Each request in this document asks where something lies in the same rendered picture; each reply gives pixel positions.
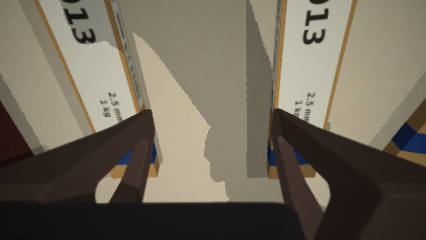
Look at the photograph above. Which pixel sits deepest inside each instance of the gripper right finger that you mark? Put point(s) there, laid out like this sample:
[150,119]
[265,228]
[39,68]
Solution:
[374,195]

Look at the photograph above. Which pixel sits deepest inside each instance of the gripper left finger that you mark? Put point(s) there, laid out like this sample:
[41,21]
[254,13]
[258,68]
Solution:
[71,172]

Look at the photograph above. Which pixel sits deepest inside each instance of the dark red low platform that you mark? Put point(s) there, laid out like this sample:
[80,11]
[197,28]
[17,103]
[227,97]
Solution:
[13,147]

